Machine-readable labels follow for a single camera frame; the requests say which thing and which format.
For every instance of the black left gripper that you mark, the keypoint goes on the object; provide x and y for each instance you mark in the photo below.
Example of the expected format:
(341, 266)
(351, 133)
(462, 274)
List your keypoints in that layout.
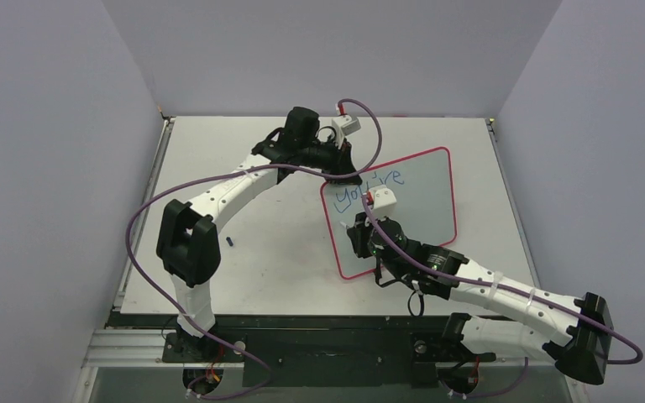
(342, 161)

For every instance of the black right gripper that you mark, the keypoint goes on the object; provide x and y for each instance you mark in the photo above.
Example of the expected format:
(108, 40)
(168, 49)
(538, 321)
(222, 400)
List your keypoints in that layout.
(358, 239)

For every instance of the pink framed whiteboard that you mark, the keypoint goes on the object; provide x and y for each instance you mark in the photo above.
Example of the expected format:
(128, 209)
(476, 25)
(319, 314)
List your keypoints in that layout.
(424, 189)

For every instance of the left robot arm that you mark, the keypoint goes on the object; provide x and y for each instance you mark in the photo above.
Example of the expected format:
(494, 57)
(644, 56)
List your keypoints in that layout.
(188, 242)

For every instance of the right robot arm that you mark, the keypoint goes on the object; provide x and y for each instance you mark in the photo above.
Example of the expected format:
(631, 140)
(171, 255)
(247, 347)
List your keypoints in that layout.
(570, 332)

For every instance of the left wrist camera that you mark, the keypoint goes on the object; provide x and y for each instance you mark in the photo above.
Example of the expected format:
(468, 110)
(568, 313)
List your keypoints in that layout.
(345, 125)

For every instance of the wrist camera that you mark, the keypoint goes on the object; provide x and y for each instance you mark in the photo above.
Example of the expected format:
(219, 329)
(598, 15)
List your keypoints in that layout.
(381, 201)
(345, 125)

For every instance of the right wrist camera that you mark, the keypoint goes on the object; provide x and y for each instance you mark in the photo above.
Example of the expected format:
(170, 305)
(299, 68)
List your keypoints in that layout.
(381, 201)

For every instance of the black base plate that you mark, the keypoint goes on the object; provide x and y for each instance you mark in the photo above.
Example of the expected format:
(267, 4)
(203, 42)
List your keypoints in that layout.
(316, 351)

